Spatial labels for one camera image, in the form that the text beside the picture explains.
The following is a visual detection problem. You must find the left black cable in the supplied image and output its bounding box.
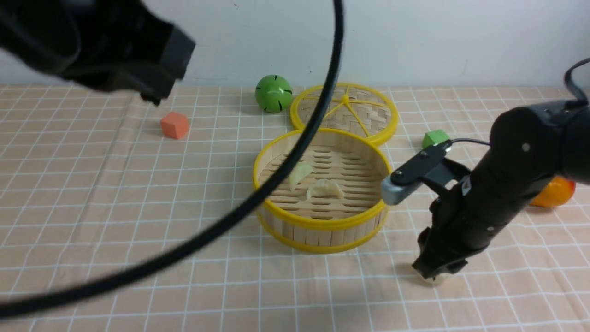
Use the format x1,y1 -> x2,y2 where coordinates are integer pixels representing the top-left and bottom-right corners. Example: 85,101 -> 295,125
0,0 -> 345,320

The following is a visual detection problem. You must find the orange yellow toy pear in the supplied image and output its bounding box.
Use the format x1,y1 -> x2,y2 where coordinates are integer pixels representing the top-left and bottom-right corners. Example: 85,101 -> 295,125
530,176 -> 577,208

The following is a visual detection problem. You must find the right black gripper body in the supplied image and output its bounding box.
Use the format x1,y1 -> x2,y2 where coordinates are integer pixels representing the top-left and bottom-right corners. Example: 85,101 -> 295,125
412,157 -> 554,278

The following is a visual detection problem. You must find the white dumpling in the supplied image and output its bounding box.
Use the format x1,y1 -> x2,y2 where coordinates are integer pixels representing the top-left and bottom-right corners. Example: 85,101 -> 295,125
419,273 -> 452,286

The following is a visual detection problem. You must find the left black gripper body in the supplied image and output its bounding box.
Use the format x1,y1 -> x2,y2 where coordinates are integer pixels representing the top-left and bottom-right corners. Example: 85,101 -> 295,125
0,0 -> 196,106

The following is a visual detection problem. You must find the bamboo steamer tray yellow rim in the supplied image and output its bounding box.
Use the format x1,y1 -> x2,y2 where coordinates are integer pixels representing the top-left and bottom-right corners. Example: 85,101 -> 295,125
256,128 -> 392,254

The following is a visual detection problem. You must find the checkered beige tablecloth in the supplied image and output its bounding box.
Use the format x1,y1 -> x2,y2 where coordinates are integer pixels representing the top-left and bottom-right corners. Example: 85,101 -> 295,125
0,86 -> 589,332

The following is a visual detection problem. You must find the green foam cube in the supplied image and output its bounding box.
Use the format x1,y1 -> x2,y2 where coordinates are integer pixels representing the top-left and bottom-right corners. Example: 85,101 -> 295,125
421,130 -> 450,149

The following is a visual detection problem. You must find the woven bamboo steamer lid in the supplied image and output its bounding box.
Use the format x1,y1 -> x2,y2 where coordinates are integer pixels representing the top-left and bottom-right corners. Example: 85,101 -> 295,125
289,83 -> 399,146

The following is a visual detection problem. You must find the green toy ball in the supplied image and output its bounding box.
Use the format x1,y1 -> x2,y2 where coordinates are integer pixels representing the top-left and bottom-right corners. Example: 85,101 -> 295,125
254,74 -> 293,113

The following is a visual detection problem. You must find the black cable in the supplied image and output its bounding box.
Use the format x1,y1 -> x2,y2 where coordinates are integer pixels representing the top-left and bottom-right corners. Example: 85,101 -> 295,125
449,58 -> 590,148
0,0 -> 345,320

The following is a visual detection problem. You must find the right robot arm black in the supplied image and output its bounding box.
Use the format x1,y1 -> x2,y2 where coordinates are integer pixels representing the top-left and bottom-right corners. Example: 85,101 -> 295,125
412,102 -> 590,280

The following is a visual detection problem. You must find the pale dumpling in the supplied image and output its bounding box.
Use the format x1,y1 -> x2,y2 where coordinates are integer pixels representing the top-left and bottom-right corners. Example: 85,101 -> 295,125
287,162 -> 314,192
306,178 -> 345,200

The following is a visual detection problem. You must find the right black cable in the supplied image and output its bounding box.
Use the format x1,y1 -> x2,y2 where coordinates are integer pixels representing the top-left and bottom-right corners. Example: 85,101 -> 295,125
449,58 -> 590,148

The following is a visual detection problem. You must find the orange foam cube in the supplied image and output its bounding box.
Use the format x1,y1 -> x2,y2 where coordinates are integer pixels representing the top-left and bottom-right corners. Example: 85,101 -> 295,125
160,112 -> 190,140

